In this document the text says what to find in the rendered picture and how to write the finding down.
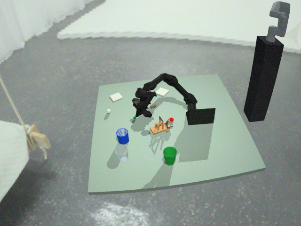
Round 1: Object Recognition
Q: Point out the blue cup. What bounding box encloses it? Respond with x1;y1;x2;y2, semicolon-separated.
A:
116;129;129;145

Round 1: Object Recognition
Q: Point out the green cup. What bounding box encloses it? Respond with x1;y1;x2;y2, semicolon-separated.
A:
163;146;177;166

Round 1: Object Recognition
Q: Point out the white flat square tile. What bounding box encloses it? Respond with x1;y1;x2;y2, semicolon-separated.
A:
110;93;123;101
156;87;169;96

